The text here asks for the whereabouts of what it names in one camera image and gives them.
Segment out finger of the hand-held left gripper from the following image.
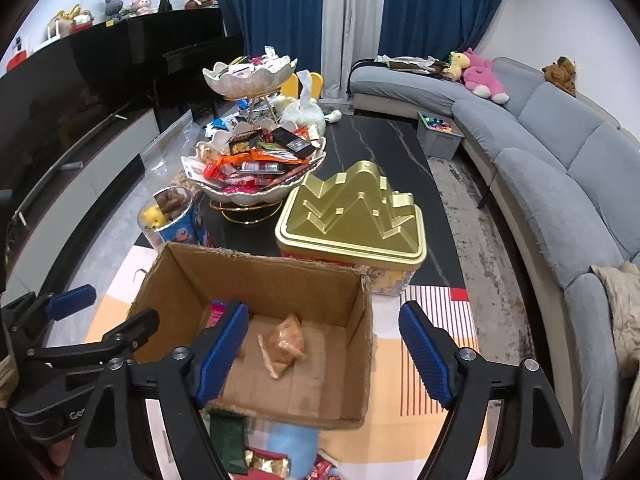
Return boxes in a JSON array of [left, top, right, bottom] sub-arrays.
[[24, 308, 161, 362], [0, 284, 97, 333]]

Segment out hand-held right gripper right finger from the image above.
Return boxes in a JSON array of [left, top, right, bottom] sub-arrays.
[[398, 300, 586, 480]]

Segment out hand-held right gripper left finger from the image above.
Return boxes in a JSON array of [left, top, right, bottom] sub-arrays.
[[65, 301, 251, 480]]

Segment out pink snack packet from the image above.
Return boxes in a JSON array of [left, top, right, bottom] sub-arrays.
[[207, 301, 236, 329]]

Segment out orange snack packet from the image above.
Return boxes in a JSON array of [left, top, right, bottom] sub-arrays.
[[257, 314, 307, 380]]

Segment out dark green snack packet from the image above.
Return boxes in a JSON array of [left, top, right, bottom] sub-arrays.
[[209, 410, 249, 476]]

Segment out brown cardboard box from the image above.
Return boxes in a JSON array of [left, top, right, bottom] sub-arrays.
[[125, 241, 376, 431]]

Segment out gold foil snack packet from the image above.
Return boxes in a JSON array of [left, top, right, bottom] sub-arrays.
[[244, 447, 292, 479]]

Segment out red and white snack packet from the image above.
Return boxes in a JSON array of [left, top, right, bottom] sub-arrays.
[[314, 454, 347, 480]]

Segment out colourful patterned tablecloth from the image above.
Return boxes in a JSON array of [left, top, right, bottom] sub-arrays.
[[85, 245, 488, 480]]

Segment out yellow bear toy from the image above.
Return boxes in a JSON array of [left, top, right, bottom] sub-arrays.
[[141, 205, 168, 232]]

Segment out clear jar of nuts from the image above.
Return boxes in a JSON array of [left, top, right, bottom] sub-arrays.
[[137, 186, 212, 252]]

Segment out grey television cabinet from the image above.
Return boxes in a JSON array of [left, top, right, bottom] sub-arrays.
[[0, 107, 164, 307]]

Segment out grey patterned rug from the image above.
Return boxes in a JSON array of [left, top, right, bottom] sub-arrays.
[[429, 155, 537, 363]]

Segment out white tiered snack stand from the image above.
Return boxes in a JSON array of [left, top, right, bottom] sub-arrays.
[[181, 55, 328, 224]]

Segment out gold mountain-shaped tin box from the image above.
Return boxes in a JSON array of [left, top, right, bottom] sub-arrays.
[[274, 160, 428, 297]]

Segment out black television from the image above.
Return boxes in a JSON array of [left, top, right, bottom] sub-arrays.
[[0, 37, 157, 197]]

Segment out pile of assorted snack packets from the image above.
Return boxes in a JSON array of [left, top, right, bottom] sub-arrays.
[[182, 125, 326, 193]]

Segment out beige blanket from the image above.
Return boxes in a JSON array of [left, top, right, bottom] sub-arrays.
[[591, 260, 640, 379]]

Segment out grey curved sofa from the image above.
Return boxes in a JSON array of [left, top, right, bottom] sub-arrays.
[[348, 56, 640, 480]]

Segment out grey storage bin with toys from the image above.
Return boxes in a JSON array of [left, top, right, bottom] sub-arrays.
[[417, 111, 464, 159]]

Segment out white plush toy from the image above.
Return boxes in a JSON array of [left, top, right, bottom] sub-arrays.
[[279, 71, 343, 134]]

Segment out black piano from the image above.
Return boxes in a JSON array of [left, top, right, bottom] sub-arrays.
[[75, 7, 247, 117]]

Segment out gold and white toy figures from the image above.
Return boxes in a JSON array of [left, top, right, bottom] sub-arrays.
[[47, 4, 97, 39]]

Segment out pink plush toy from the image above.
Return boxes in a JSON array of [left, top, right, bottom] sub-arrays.
[[462, 48, 511, 105]]

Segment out yellow chair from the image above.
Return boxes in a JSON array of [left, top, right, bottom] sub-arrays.
[[280, 72, 325, 102]]

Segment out yellow plush toy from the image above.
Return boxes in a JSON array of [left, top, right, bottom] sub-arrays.
[[442, 51, 472, 81]]

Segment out heap of small snack packets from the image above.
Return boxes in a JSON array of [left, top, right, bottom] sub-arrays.
[[212, 47, 296, 78]]

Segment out clothes heap on sofa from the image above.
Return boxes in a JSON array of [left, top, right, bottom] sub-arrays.
[[375, 54, 449, 74]]

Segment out brown plush toy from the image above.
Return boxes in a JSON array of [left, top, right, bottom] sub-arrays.
[[543, 56, 579, 97]]

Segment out white sheer curtain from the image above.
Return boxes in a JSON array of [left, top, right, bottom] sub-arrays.
[[322, 0, 397, 104]]

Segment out blue curtain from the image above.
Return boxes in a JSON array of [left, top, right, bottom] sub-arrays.
[[377, 0, 512, 62], [206, 0, 329, 72]]

